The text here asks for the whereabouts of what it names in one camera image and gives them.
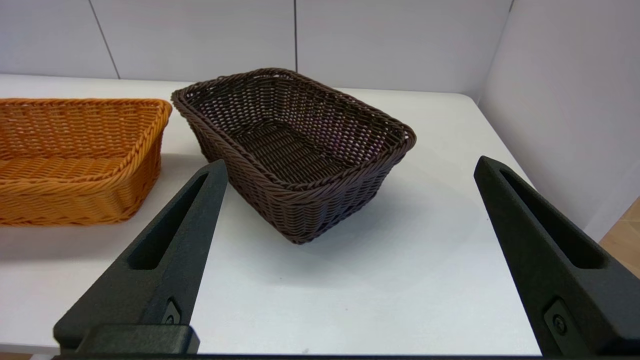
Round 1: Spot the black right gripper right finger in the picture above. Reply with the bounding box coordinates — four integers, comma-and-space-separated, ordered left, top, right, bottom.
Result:
473, 156, 640, 357

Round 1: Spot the orange wicker basket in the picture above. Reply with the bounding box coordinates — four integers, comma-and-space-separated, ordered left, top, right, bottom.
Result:
0, 98, 173, 227

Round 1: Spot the dark brown wicker basket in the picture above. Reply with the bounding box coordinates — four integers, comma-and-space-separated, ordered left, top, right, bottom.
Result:
171, 68, 417, 245

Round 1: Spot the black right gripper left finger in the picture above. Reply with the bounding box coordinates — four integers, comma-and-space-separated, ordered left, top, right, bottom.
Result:
53, 159, 229, 355

